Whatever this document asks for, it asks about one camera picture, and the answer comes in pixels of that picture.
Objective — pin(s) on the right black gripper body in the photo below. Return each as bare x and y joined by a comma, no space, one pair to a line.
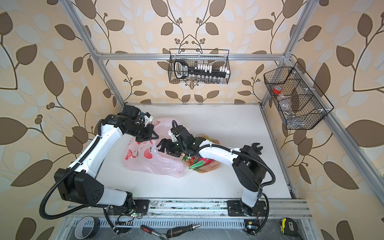
183,147

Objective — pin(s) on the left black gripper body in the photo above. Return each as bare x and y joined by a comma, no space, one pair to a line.
141,131

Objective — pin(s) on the pink plastic bag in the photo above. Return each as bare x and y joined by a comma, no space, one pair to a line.
145,157

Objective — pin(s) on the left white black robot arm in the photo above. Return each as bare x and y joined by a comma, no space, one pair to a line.
78,183

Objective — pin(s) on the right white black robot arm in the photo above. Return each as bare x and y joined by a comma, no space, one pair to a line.
252,172

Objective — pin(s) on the orange persimmon with green calyx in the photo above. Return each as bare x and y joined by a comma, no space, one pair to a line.
185,157

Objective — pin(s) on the pink dragon fruit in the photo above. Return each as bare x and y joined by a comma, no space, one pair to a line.
200,162

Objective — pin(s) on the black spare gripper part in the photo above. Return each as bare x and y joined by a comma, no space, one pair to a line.
257,148

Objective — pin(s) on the black socket tool set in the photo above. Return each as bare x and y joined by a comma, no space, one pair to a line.
182,71

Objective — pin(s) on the black orange screwdriver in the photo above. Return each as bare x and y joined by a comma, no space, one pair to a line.
177,231

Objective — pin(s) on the small green circuit board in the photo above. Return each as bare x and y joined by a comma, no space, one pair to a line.
251,226

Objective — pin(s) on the clear bottle with red cap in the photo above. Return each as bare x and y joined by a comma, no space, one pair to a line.
288,105

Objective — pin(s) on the black tape roll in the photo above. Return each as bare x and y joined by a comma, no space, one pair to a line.
87,228

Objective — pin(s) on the yellow black tape measure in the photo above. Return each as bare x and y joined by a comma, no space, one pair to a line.
289,227

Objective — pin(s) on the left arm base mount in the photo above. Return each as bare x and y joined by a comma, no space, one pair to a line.
135,206

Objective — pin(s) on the back black wire basket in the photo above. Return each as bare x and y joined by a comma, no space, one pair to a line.
215,57

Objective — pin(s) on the black wire basket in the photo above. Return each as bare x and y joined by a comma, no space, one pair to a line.
215,57
314,105

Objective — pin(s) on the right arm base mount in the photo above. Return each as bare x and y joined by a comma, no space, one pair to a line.
236,208

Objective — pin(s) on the red handled ratchet wrench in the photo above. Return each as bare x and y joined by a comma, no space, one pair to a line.
153,232

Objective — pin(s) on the right black wire basket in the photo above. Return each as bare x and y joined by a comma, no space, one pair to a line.
314,105

